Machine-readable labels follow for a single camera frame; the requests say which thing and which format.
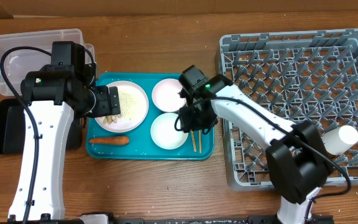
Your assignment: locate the black tray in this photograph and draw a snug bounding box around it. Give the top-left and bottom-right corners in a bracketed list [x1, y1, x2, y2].
[0, 98, 83, 155]

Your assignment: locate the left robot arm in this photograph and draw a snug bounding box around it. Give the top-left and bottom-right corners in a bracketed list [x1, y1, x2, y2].
[0, 41, 121, 223]

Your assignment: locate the pile of peanut shells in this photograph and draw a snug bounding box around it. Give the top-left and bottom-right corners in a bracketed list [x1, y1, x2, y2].
[103, 114, 121, 124]

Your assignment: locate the pile of rice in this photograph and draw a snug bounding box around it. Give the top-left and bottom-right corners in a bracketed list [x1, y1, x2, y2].
[118, 88, 142, 120]

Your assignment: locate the clear plastic bin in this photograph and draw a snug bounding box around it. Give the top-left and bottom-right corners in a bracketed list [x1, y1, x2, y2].
[0, 29, 94, 96]

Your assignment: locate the white paper cup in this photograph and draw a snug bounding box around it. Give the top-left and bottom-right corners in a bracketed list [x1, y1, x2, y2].
[322, 125, 358, 156]

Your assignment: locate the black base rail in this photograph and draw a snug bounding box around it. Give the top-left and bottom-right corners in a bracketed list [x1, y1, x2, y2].
[0, 212, 335, 224]

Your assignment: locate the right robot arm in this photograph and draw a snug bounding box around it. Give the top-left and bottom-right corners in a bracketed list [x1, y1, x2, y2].
[175, 65, 333, 223]

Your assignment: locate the teal serving tray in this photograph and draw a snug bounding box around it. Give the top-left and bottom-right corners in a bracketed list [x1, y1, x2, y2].
[86, 72, 214, 161]

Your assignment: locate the white round plate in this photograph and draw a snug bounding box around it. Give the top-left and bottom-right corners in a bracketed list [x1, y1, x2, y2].
[95, 81, 149, 133]

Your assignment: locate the orange carrot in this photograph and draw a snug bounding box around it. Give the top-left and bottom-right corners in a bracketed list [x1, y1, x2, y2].
[88, 136, 130, 146]

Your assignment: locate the white bowl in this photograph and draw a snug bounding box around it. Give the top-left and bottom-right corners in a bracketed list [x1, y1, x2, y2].
[150, 113, 188, 150]

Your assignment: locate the pink bowl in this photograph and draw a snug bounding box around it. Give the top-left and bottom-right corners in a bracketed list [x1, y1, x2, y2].
[152, 78, 186, 113]

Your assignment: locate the grey dishwasher rack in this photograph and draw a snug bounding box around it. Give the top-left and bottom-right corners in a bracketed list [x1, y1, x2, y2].
[215, 29, 358, 186]

